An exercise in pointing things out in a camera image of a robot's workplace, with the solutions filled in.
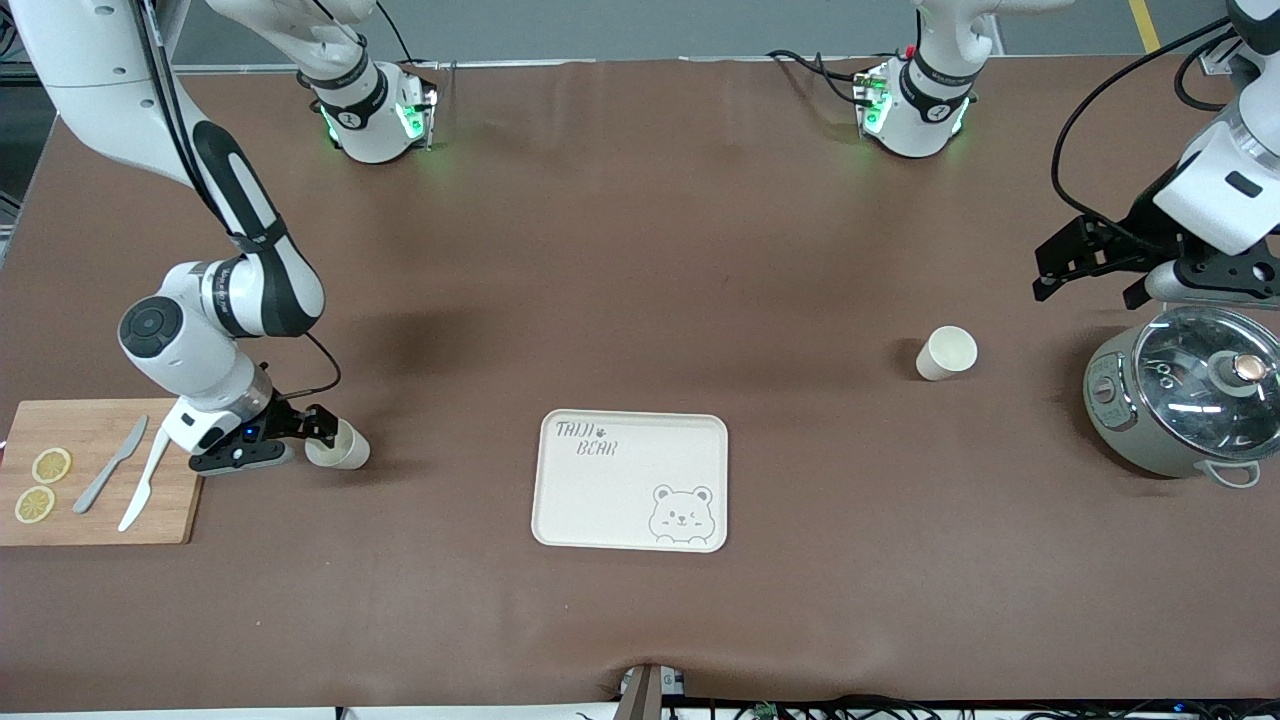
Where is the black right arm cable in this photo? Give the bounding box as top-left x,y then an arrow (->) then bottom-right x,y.
138,0 -> 344,403

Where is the black left base cable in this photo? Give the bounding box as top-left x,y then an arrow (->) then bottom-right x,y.
765,48 -> 871,109

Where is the white IKEA cup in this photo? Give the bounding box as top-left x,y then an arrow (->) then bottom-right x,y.
304,420 -> 372,472
916,325 -> 979,382

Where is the grey-green cooking pot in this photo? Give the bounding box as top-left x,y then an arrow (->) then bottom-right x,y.
1083,300 -> 1280,489

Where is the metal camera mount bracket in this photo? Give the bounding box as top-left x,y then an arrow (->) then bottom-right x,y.
615,663 -> 689,720

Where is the white plastic knife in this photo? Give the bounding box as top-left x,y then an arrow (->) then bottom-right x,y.
117,428 -> 173,533

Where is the black right base cable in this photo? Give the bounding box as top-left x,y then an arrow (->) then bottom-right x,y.
375,0 -> 418,67

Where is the black base cable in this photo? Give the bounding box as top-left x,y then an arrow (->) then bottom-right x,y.
765,48 -> 871,109
375,0 -> 418,67

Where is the wooden cutting board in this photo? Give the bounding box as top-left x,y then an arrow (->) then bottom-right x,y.
0,398 -> 206,547

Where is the brown table cover mat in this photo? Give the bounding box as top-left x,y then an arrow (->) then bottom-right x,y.
0,55 -> 1280,713

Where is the grey plastic knife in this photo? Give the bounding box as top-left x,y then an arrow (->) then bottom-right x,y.
72,415 -> 150,515

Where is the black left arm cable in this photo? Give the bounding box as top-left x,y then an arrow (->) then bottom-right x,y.
1050,15 -> 1233,246
1173,33 -> 1243,113

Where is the glass pot lid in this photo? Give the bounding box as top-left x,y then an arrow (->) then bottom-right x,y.
1133,305 -> 1280,463

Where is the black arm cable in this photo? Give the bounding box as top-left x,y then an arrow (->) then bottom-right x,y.
138,0 -> 344,403
1050,15 -> 1233,246
1173,33 -> 1243,113

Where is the cream bear print tray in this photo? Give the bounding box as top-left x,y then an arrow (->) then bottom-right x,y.
530,409 -> 729,554

